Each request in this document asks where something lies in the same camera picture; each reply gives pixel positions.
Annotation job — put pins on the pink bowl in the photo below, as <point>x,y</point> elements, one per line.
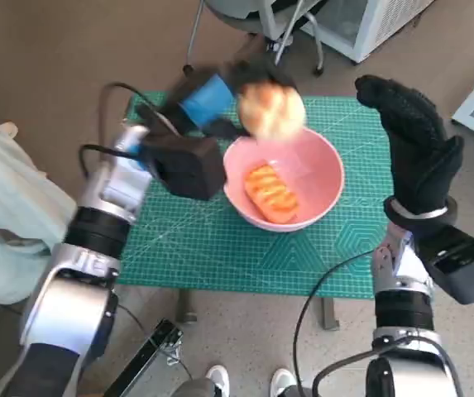
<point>323,173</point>

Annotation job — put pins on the white rod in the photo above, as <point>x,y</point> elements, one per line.
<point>288,35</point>

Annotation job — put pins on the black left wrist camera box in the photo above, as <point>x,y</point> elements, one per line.
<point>187,167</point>

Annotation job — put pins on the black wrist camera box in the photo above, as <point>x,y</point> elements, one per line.
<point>460,264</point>
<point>187,167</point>

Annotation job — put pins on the black metal rail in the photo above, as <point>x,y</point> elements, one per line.
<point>145,360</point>

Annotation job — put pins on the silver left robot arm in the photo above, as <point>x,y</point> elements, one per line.
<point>75,302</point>

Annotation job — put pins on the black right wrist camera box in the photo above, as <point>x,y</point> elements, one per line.
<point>460,264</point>

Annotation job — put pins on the grey office chair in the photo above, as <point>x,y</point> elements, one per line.
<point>261,16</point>

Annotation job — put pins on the green cutting mat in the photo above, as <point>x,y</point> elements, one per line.
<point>220,256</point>

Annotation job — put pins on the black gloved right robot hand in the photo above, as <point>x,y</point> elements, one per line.
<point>418,157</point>

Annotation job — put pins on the round toy bread bun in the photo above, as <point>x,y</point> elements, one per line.
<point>271,109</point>

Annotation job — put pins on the grey table leg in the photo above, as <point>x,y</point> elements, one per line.
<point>331,314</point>
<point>187,306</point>

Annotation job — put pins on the long striped toy bread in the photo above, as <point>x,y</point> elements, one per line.
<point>271,192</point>

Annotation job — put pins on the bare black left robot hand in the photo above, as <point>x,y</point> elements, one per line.
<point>209,99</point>

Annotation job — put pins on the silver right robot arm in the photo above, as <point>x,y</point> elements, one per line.
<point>402,314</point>

